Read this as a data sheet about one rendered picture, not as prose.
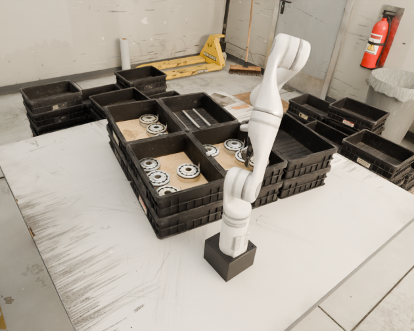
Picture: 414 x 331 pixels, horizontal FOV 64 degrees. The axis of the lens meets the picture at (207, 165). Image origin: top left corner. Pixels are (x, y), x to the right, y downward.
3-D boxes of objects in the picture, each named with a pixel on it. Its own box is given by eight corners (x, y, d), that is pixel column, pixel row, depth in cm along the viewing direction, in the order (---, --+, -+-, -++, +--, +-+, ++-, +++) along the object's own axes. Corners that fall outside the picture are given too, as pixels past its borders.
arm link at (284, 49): (279, 26, 94) (252, 112, 96) (311, 37, 95) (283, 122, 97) (273, 37, 104) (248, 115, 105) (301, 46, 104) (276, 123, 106)
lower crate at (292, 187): (326, 186, 168) (333, 167, 161) (279, 202, 156) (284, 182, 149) (278, 146, 196) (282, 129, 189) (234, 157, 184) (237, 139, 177)
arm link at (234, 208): (221, 175, 99) (217, 217, 108) (251, 184, 95) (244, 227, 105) (233, 159, 105) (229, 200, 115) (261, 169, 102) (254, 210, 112)
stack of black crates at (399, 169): (393, 203, 247) (419, 154, 221) (371, 220, 231) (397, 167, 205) (345, 176, 272) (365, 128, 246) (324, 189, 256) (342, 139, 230)
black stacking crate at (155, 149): (226, 201, 137) (229, 180, 130) (158, 222, 125) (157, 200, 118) (186, 152, 165) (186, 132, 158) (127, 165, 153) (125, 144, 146)
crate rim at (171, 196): (229, 184, 131) (229, 178, 130) (157, 204, 119) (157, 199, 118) (186, 135, 159) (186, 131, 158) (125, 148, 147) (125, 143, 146)
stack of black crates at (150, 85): (152, 106, 353) (151, 64, 327) (167, 117, 334) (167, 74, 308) (117, 115, 332) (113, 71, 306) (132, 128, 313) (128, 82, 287)
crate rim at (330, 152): (338, 152, 156) (340, 148, 155) (288, 167, 144) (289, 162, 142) (284, 115, 184) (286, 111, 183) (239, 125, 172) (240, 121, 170)
